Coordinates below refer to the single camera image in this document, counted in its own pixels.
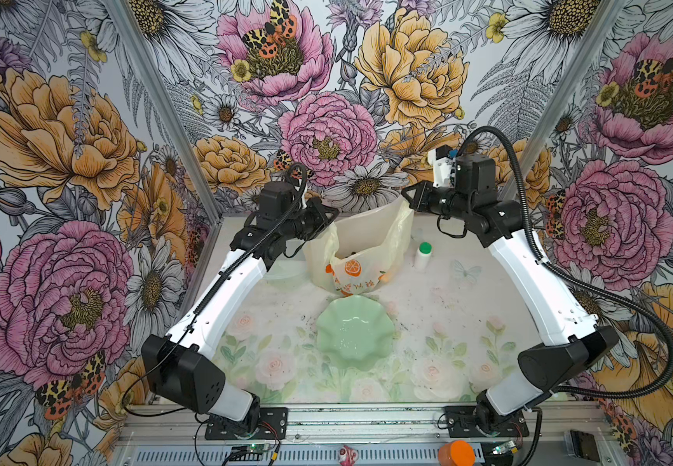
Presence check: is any red white small object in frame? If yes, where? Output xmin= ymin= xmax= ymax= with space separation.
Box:
xmin=338 ymin=445 xmax=359 ymax=466

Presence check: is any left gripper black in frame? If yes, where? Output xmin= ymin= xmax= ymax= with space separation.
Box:
xmin=281 ymin=195 xmax=340 ymax=241

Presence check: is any translucent yellow plastic bag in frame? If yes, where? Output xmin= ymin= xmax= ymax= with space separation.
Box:
xmin=303 ymin=198 xmax=414 ymax=296

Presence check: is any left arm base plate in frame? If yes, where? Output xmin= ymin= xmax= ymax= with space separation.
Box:
xmin=204 ymin=407 xmax=290 ymax=441

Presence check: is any black phone device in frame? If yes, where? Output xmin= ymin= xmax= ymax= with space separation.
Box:
xmin=565 ymin=430 xmax=601 ymax=462

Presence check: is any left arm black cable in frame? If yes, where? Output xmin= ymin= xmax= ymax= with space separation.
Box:
xmin=120 ymin=162 xmax=309 ymax=466

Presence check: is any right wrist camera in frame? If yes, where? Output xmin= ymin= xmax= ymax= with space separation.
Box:
xmin=427 ymin=146 xmax=497 ymax=204

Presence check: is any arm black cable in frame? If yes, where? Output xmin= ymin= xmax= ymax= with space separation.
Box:
xmin=120 ymin=162 xmax=309 ymax=466
xmin=436 ymin=124 xmax=673 ymax=466

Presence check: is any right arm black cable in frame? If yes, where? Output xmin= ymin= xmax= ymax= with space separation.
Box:
xmin=436 ymin=124 xmax=673 ymax=466

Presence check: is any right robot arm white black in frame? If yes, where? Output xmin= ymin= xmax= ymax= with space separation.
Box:
xmin=402 ymin=181 xmax=619 ymax=434

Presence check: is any aluminium frame rail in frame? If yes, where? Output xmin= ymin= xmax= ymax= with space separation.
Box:
xmin=108 ymin=401 xmax=629 ymax=465

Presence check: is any white bottle green cap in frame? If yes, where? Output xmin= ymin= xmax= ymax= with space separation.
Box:
xmin=413 ymin=242 xmax=433 ymax=271

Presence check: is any orange round cap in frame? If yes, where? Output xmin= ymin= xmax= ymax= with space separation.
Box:
xmin=438 ymin=440 xmax=476 ymax=466

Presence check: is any light green wavy plate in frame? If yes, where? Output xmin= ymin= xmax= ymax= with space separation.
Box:
xmin=316 ymin=295 xmax=395 ymax=371

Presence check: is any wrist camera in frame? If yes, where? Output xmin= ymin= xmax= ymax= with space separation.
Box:
xmin=427 ymin=146 xmax=497 ymax=204
xmin=256 ymin=182 xmax=298 ymax=229

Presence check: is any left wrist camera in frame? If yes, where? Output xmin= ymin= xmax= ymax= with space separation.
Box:
xmin=256 ymin=182 xmax=298 ymax=229

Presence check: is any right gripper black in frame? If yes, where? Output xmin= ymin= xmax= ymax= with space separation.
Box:
xmin=401 ymin=177 xmax=474 ymax=221

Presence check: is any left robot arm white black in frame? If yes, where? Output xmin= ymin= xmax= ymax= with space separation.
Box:
xmin=141 ymin=198 xmax=340 ymax=431

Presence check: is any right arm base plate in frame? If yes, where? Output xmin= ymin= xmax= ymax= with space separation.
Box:
xmin=436 ymin=405 xmax=530 ymax=438

